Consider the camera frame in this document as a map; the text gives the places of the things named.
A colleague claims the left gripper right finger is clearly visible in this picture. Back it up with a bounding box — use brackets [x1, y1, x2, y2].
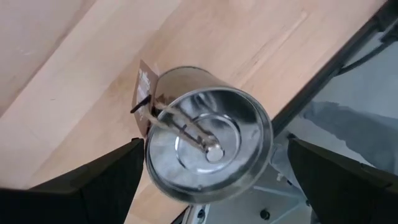
[286, 138, 398, 224]

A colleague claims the thin black cable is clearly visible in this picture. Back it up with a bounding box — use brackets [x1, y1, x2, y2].
[337, 27, 398, 76]

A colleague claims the silver metal bracket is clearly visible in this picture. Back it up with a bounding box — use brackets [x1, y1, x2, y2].
[186, 136, 315, 224]

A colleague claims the silver metal tin candle holder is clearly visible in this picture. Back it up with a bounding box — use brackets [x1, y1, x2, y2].
[129, 58, 274, 205]

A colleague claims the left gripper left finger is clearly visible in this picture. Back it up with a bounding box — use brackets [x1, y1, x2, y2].
[0, 138, 146, 224]

